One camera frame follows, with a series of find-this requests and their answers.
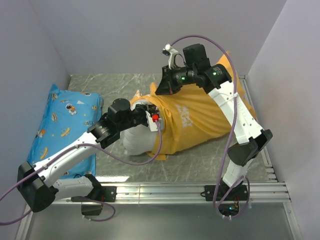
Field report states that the orange pillowcase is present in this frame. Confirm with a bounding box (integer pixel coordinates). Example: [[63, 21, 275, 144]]
[[131, 51, 258, 162]]

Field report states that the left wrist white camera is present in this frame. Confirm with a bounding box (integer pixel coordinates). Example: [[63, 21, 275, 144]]
[[145, 110, 165, 132]]

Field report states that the blue cartoon pillow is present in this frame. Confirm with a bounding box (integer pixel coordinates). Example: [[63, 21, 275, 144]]
[[27, 84, 104, 165]]

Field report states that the wrist white camera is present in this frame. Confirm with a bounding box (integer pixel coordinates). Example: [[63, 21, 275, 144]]
[[162, 43, 179, 70], [145, 110, 165, 132]]

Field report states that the white pillow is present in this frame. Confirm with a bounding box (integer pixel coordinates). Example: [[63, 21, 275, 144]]
[[122, 94, 163, 157]]

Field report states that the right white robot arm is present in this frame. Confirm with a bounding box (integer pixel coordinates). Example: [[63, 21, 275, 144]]
[[147, 43, 273, 200]]

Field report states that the aluminium mounting rail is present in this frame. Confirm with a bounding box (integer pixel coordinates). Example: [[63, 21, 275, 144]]
[[54, 179, 291, 205]]

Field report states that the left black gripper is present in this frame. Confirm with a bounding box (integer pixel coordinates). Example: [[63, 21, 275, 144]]
[[118, 103, 160, 132]]

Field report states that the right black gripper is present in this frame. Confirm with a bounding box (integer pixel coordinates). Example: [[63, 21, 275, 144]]
[[154, 64, 196, 96]]

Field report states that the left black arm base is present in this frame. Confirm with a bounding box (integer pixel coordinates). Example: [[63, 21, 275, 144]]
[[71, 186, 117, 217]]

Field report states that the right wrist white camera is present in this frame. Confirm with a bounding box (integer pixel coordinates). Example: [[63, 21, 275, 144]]
[[162, 43, 179, 70]]

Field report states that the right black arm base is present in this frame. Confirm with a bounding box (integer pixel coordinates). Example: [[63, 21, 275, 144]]
[[199, 184, 251, 218]]

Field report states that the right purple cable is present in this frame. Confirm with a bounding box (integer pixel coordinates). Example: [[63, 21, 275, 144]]
[[169, 34, 252, 219]]

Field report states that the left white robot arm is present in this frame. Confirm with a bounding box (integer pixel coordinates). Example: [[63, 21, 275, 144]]
[[16, 98, 160, 213]]

